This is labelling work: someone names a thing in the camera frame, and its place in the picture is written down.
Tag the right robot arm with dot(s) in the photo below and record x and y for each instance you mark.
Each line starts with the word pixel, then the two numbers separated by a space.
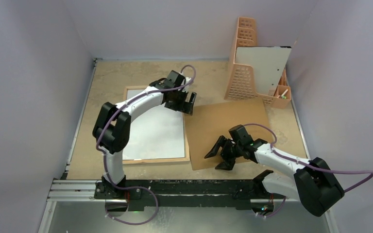
pixel 311 182

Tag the brown cardboard backing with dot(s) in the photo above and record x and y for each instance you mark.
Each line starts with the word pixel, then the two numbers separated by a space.
pixel 208 122

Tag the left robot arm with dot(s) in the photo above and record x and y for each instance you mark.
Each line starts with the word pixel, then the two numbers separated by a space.
pixel 113 124

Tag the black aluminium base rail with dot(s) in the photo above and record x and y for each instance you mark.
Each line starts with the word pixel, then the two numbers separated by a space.
pixel 140 194

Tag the white marker pen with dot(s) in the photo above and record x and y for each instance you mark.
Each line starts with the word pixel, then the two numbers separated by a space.
pixel 283 95

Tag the printed photo of driver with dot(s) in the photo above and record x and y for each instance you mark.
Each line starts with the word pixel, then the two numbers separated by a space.
pixel 157 135

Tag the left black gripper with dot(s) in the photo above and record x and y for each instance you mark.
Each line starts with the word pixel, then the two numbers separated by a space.
pixel 184 107

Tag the white wooden picture frame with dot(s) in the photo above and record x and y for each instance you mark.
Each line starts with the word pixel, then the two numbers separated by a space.
pixel 154 160

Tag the white board sheet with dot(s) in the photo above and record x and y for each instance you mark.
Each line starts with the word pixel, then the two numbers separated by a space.
pixel 268 63

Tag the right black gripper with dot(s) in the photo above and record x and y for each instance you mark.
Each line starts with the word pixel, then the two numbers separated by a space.
pixel 229 149

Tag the orange plastic file organizer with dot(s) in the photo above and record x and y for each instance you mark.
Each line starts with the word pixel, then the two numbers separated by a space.
pixel 240 84

